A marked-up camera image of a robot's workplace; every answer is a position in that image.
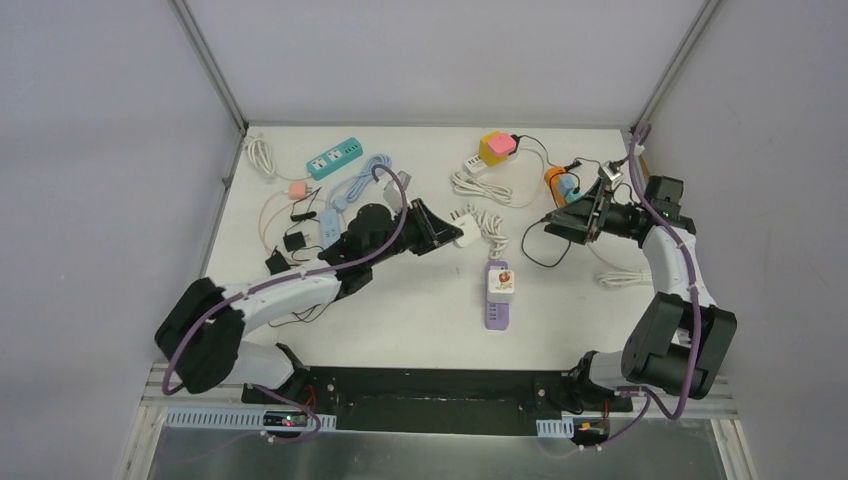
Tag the teal power strip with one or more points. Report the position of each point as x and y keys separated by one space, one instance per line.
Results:
x=333 y=159

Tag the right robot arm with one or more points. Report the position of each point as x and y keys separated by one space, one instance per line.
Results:
x=682 y=338

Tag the white cube socket adapter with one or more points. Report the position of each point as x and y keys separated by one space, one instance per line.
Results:
x=500 y=286

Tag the yellow pink cube socket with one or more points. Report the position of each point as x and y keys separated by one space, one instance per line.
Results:
x=496 y=147

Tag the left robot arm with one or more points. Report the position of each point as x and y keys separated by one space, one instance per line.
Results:
x=203 y=336

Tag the light blue power strip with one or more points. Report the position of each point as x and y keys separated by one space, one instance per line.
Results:
x=330 y=226

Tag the small pink plug charger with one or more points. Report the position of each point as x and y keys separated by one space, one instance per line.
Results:
x=298 y=190

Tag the purple power strip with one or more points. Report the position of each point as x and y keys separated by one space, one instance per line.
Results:
x=496 y=316

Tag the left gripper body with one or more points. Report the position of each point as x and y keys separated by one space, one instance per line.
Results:
x=419 y=225

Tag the orange power strip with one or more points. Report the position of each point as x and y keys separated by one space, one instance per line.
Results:
x=551 y=176

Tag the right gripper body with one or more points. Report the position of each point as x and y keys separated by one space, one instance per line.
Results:
x=609 y=217

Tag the black square charger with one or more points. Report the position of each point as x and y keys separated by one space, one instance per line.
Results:
x=276 y=263

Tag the white usb power strip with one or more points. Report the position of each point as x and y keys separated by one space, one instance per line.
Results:
x=474 y=166

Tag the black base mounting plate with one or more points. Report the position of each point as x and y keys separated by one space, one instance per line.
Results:
x=442 y=401

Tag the teal plug adapter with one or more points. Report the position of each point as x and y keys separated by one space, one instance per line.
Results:
x=573 y=196

